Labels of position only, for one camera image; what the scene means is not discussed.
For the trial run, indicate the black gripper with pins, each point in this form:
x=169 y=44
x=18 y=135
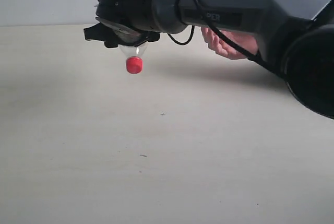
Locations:
x=123 y=22

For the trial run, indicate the clear bottle red label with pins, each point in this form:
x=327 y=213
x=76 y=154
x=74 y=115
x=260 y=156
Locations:
x=134 y=62

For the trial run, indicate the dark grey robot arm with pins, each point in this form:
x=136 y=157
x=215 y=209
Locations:
x=292 y=39

